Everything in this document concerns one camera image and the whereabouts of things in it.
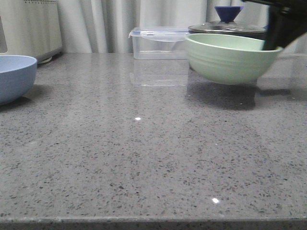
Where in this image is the green bowl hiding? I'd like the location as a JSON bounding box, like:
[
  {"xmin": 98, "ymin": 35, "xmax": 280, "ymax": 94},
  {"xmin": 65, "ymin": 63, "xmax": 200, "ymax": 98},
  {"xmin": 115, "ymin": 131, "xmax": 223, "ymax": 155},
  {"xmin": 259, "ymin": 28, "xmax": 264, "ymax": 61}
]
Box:
[{"xmin": 185, "ymin": 34, "xmax": 283, "ymax": 85}]

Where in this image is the dark blue saucepan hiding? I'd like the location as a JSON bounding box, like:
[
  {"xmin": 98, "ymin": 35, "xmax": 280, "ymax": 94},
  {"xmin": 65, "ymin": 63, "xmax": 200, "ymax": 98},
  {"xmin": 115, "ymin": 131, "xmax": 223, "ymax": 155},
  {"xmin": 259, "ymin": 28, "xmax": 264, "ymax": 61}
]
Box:
[{"xmin": 188, "ymin": 21, "xmax": 266, "ymax": 40}]

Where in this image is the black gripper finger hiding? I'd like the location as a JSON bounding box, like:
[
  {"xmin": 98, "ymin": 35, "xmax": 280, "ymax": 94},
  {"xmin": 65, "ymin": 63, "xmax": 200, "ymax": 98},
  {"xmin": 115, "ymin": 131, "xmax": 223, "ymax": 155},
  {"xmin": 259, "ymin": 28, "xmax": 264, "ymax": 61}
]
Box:
[{"xmin": 253, "ymin": 0, "xmax": 307, "ymax": 50}]

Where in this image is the glass pot lid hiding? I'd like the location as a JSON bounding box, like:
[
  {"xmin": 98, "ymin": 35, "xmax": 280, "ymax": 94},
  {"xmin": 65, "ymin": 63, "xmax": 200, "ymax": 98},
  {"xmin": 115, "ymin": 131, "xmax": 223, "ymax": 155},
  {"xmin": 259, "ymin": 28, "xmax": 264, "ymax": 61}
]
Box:
[{"xmin": 188, "ymin": 6, "xmax": 266, "ymax": 36}]

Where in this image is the white curtain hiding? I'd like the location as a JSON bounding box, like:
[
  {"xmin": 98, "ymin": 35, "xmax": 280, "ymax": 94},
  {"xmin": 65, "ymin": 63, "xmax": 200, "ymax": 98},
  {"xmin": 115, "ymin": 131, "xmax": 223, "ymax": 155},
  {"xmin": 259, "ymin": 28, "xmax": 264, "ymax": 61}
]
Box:
[{"xmin": 58, "ymin": 0, "xmax": 268, "ymax": 53}]

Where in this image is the white appliance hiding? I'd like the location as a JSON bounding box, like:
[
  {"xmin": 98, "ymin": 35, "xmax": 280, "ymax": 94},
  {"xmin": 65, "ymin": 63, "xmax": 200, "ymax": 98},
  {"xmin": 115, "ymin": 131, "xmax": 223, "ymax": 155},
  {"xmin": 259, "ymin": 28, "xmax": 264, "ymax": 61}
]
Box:
[{"xmin": 0, "ymin": 0, "xmax": 62, "ymax": 62}]

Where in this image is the blue bowl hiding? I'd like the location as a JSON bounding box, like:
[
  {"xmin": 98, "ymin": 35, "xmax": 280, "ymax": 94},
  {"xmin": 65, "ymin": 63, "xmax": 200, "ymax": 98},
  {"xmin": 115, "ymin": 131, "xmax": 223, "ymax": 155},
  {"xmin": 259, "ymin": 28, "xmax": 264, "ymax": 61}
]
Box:
[{"xmin": 0, "ymin": 55, "xmax": 37, "ymax": 105}]

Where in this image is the clear plastic food container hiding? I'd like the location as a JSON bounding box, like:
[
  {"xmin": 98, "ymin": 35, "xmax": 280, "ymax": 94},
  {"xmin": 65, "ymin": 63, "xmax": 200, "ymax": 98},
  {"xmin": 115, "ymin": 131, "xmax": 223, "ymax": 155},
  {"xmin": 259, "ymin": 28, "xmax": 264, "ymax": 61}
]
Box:
[{"xmin": 129, "ymin": 26, "xmax": 189, "ymax": 60}]

